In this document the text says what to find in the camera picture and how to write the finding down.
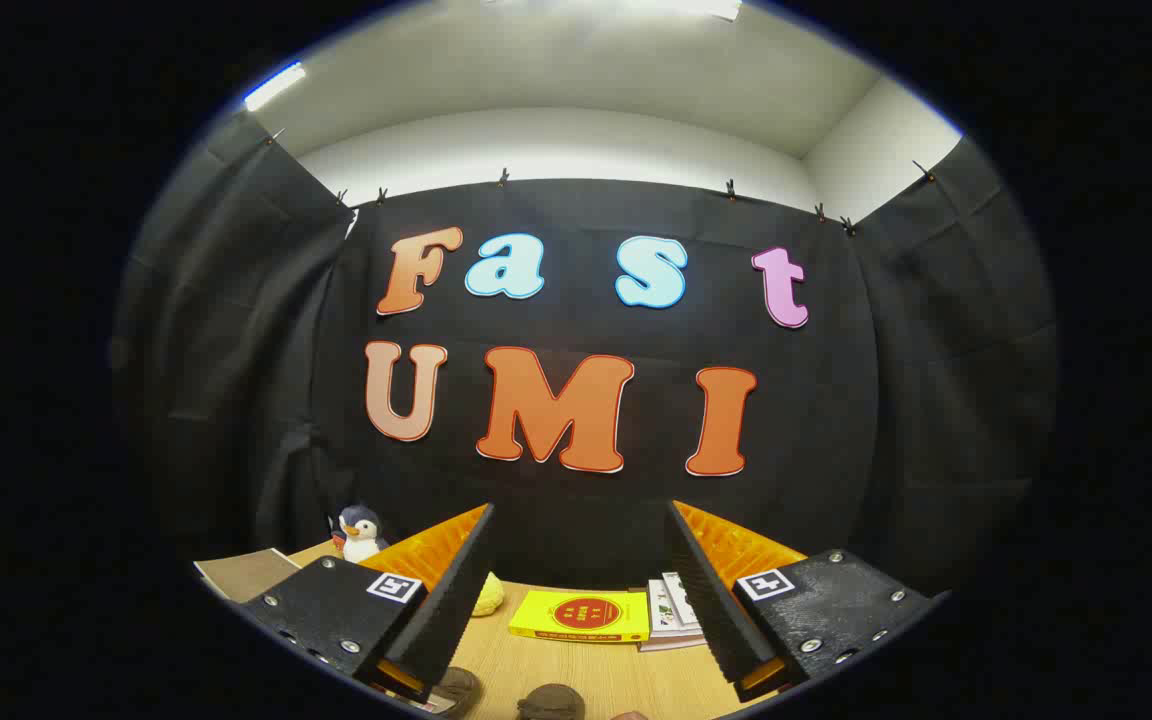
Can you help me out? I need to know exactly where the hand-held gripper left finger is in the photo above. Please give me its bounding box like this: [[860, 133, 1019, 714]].
[[236, 503, 497, 704]]

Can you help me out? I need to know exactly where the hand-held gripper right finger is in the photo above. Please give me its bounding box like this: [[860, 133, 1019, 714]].
[[666, 500, 939, 705]]

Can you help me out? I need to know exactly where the dark brown shoe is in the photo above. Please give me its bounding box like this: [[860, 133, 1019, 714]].
[[431, 667, 484, 719], [518, 684, 587, 720]]

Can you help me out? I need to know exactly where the beige fabric storage box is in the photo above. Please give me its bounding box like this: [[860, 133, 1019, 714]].
[[194, 548, 303, 604]]

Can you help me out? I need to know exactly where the white book bird print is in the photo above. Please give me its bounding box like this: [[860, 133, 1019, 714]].
[[662, 572, 703, 629]]

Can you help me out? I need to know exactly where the white book printed cover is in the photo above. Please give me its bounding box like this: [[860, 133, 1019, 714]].
[[647, 580, 679, 634]]

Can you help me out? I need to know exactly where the penguin plush toy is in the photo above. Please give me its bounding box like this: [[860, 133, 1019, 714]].
[[334, 505, 389, 563]]

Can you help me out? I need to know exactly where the yellow book red circle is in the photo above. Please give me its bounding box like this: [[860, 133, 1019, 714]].
[[508, 589, 651, 643]]

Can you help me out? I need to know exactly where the long ceiling light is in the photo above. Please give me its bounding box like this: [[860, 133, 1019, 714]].
[[626, 0, 743, 23], [242, 62, 307, 112]]

